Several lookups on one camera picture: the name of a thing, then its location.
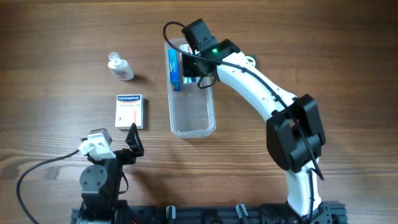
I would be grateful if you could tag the white blue medicine box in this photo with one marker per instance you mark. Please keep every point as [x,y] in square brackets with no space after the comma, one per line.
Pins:
[186,48]

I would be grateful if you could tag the blue Vicks lozenge box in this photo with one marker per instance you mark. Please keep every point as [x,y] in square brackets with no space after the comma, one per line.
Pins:
[173,70]

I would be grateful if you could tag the green Zam-Buk ointment box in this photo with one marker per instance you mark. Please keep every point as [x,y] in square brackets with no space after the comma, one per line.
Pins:
[252,59]

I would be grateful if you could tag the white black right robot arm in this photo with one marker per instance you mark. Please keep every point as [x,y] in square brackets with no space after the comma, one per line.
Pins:
[294,130]

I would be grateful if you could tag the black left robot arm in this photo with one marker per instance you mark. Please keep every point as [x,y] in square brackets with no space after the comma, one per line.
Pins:
[101,181]

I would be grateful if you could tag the clear plastic container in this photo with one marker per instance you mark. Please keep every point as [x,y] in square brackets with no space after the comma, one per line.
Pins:
[191,109]

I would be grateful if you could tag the white Hansaplast plaster box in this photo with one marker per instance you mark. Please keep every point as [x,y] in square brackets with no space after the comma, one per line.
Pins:
[129,109]

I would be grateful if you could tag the small hand sanitizer bottle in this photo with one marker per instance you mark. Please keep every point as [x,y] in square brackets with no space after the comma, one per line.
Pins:
[119,67]

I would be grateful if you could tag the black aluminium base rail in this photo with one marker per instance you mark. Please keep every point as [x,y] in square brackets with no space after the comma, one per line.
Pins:
[327,212]

